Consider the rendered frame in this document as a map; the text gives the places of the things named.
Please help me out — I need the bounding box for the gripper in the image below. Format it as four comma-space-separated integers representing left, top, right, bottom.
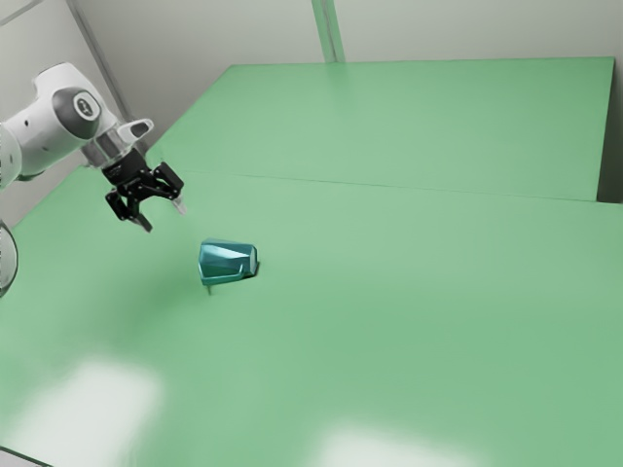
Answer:
100, 151, 189, 234

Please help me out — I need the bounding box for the teal faceted mug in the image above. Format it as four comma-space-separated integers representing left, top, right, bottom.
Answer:
198, 237, 260, 287

